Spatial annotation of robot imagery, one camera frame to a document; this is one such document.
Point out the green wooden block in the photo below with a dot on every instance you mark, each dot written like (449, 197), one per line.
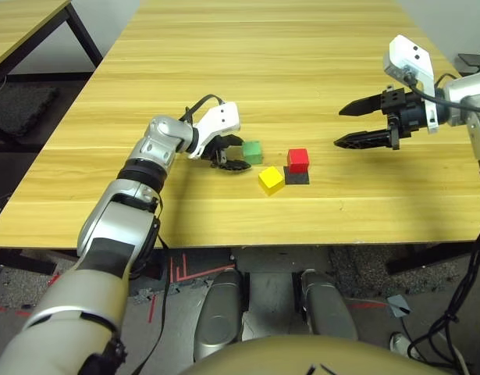
(252, 151)

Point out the black foam floor mat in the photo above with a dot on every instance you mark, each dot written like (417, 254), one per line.
(17, 107)

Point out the yellow wooden block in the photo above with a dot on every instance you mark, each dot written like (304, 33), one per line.
(271, 179)

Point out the grey square floor pad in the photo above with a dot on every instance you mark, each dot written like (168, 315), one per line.
(399, 306)

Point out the black table base bar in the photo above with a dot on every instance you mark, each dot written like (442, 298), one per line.
(21, 259)
(427, 258)

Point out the white bystander sneaker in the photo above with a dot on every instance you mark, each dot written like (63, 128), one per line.
(401, 345)

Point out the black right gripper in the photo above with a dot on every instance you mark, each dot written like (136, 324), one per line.
(409, 113)

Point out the wooden side table black frame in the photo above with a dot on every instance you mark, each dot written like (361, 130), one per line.
(13, 27)

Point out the olive robot torso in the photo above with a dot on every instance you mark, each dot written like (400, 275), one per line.
(302, 357)

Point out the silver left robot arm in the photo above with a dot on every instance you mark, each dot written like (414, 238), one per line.
(114, 218)

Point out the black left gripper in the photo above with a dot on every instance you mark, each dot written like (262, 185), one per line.
(216, 150)

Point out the grey robot leg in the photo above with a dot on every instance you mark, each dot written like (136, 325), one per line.
(218, 312)
(327, 308)

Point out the red wooden block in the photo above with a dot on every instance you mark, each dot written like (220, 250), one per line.
(298, 160)

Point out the grey robot left leg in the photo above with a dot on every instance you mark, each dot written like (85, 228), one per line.
(218, 312)

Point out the black folding stool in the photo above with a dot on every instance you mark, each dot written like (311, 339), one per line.
(473, 60)

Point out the grey robot right leg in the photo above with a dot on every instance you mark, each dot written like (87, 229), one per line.
(327, 308)

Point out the black square marker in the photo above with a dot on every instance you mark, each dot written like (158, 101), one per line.
(300, 179)

